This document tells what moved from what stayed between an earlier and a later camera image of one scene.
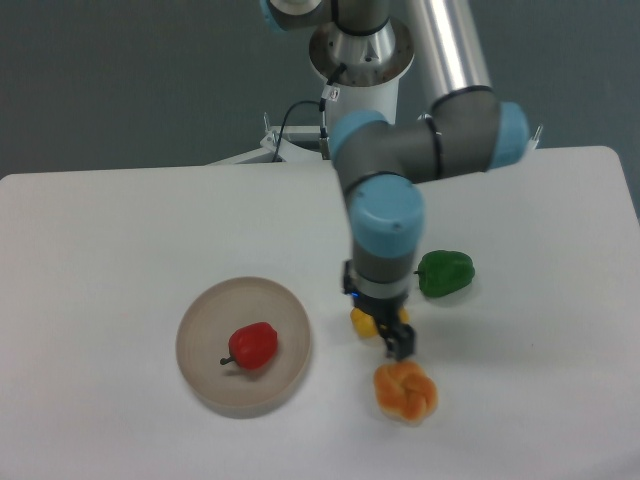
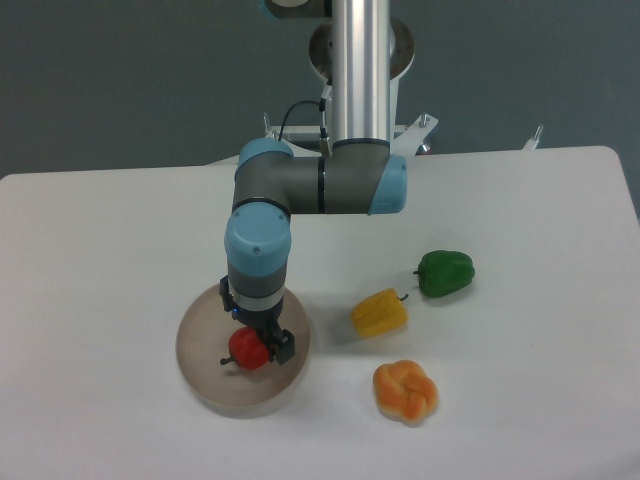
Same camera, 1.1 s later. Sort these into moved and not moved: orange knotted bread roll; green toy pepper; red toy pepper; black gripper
Moved: black gripper
Not moved: orange knotted bread roll; red toy pepper; green toy pepper
